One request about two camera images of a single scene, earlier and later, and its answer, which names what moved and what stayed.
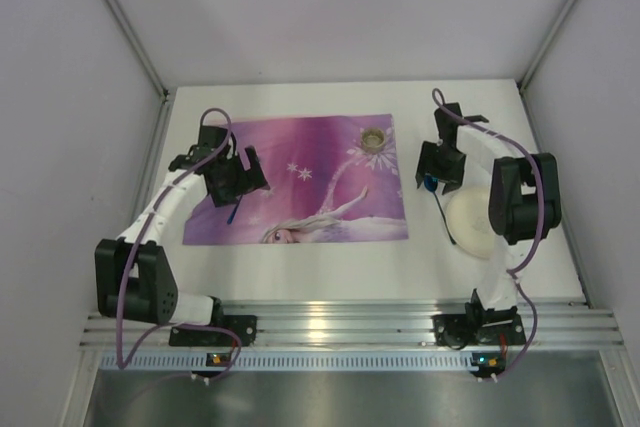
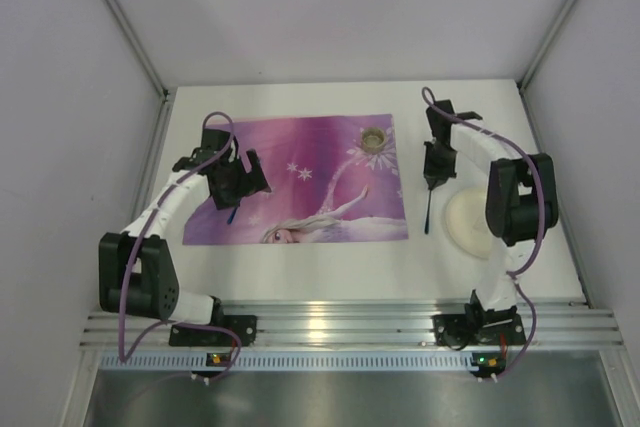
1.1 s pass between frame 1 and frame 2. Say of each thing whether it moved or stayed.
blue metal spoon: moved
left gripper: stayed
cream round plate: stayed
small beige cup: stayed
